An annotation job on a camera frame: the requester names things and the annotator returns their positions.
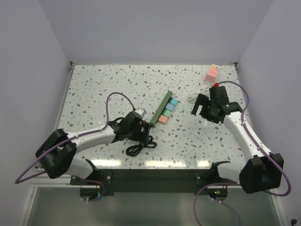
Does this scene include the green power strip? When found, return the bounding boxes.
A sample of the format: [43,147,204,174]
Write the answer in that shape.
[150,90,173,127]

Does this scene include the teal plug cube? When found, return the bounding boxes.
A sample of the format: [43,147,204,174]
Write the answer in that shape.
[169,98,178,106]

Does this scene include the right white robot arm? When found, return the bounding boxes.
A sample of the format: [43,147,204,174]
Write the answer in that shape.
[191,86,284,194]

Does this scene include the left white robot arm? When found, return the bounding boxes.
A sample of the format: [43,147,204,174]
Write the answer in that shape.
[35,108,157,185]

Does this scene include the salmon plug cube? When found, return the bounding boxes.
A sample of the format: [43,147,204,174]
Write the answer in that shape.
[158,115,168,125]

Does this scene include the green plug cube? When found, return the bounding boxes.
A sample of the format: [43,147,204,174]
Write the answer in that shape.
[162,109,172,118]

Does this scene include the blue plug cube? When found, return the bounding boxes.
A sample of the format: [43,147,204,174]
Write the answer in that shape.
[166,103,175,112]

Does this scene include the pink cube charger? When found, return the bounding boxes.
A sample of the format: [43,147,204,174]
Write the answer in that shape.
[205,65,219,82]

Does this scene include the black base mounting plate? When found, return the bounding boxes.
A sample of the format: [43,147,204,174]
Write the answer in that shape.
[70,169,232,196]

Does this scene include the white coiled cable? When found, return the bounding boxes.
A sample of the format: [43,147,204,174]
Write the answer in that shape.
[187,81,214,103]

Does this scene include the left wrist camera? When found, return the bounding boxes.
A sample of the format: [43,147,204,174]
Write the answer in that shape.
[135,108,147,119]

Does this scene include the black power strip cable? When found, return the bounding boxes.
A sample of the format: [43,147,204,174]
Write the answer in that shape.
[126,140,158,157]

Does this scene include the aluminium frame rail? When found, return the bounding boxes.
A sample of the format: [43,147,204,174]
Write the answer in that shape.
[30,62,76,187]

